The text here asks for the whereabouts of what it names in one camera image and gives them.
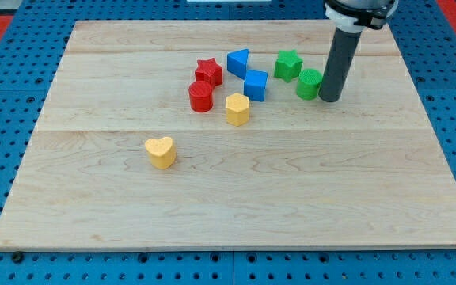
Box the red cylinder block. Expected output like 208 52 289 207
188 81 213 112

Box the light wooden board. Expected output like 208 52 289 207
0 20 456 252

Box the yellow heart block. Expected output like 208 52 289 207
144 136 177 169

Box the green cylinder block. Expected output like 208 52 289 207
296 69 323 100

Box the yellow hexagon block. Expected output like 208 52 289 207
226 93 250 126

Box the green star block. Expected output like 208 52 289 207
274 50 303 83

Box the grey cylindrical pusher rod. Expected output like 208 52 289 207
318 28 361 103

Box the red star block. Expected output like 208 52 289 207
195 58 223 87

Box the robot arm flange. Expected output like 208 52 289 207
323 0 399 33

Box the blue cube block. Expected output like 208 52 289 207
243 70 268 101

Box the blue triangle block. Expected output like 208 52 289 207
226 49 249 79

